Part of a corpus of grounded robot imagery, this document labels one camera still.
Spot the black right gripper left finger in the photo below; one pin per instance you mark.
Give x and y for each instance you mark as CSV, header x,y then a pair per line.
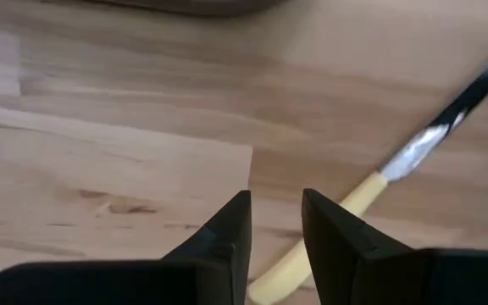
x,y
142,284

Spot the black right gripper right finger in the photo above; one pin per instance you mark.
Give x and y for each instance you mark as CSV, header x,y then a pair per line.
x,y
396,279

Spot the brown plastic tray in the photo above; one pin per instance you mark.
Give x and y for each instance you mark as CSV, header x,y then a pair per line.
x,y
184,6

